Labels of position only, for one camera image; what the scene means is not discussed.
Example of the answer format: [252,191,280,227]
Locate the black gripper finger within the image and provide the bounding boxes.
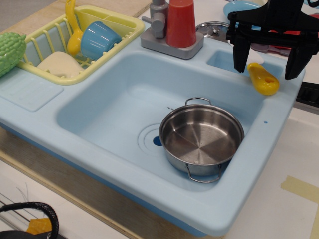
[233,34,251,73]
[285,46,314,80]

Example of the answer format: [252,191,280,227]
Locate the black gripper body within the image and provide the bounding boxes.
[226,0,319,55]

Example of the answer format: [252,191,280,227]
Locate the stainless steel pot lid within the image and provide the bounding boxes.
[196,21,229,42]

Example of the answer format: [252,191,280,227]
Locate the grey plastic spoon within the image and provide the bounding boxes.
[250,43,290,56]

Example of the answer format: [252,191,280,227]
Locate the red plastic plate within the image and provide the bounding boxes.
[310,13,319,19]

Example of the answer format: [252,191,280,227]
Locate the blue plastic plate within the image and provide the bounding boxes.
[223,0,261,17]

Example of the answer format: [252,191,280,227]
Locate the red plastic tumbler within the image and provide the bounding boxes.
[166,0,196,48]

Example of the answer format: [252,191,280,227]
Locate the grey toy faucet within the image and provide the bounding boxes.
[141,0,204,59]

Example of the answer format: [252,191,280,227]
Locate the light blue toy sink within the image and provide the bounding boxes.
[0,39,304,236]

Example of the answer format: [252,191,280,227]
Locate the beige masking tape strip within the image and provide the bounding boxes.
[281,175,319,239]

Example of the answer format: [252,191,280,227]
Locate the blue plastic cup in rack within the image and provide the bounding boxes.
[80,21,122,60]

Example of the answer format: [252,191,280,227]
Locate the yellow plastic spoon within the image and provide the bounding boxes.
[65,0,83,56]

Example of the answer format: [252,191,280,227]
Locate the yellow dish rack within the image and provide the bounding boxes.
[18,5,145,85]

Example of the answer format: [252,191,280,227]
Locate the green toy bitter gourd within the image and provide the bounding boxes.
[0,32,26,77]

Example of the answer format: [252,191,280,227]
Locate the yellow tape piece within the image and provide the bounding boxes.
[26,218,52,235]

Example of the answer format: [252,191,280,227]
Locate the black rail at right edge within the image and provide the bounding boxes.
[296,82,319,108]

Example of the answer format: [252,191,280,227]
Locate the black braided cable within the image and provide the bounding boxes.
[0,202,60,239]

